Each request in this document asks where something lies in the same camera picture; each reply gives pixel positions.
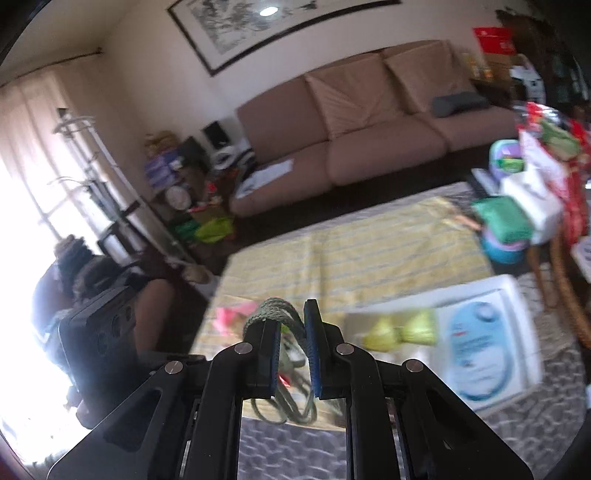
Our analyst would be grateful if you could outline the metal coat rack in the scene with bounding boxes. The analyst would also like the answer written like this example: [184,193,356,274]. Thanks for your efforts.
[52,108,186,265]

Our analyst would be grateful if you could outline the blue basin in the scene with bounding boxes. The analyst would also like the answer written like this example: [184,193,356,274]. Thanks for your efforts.
[480,228,528,265]

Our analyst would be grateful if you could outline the white cardboard box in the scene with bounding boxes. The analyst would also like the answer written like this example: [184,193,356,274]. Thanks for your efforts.
[344,274,544,412]

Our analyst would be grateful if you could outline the wicker chair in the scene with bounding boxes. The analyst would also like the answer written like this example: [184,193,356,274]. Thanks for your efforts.
[527,226,591,334]

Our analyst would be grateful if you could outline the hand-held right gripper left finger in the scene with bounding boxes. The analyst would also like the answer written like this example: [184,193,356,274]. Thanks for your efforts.
[46,318,282,480]

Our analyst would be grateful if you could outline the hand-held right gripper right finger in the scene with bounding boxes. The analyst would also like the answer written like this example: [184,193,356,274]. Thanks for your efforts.
[303,299,533,480]

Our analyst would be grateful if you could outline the green braided rope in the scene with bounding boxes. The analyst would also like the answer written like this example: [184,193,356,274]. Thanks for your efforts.
[241,297,320,426]

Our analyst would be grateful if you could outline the yellow plaid tablecloth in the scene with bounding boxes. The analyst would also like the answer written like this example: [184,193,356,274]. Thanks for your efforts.
[191,196,497,422]

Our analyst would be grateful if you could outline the red and white bags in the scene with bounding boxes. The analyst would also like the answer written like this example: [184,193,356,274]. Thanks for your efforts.
[516,102,591,243]

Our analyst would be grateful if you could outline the pink cloth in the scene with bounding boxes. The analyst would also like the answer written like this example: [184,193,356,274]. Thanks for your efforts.
[213,302,259,339]

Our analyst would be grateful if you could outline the purple boxes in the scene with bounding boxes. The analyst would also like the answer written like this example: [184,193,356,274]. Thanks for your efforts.
[144,154,184,188]

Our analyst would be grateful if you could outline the grey cushion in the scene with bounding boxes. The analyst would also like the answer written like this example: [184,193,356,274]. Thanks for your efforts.
[431,91,491,117]

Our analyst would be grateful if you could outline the dark wooden chair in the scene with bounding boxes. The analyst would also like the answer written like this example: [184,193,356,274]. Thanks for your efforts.
[98,220,155,278]

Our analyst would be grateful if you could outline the purple and green potty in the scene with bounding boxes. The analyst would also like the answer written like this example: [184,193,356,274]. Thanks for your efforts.
[488,138,528,175]

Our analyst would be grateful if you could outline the red box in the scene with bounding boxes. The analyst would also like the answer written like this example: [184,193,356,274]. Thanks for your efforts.
[472,27,514,57]

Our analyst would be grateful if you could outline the framed wall painting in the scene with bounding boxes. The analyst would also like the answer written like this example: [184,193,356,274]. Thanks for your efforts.
[167,0,402,77]

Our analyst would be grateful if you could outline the green bag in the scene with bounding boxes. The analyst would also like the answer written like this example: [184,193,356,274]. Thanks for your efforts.
[194,217,234,243]

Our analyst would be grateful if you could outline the white papers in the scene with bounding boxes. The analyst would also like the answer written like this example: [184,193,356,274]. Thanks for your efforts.
[235,159,294,193]

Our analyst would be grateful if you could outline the green packet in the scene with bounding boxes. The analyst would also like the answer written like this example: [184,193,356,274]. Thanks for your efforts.
[473,196,533,243]

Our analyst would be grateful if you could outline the brown sofa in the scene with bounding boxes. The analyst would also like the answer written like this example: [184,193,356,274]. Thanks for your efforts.
[229,39,520,217]

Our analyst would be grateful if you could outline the white plastic bag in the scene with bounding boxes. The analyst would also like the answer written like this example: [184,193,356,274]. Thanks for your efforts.
[501,167,565,244]

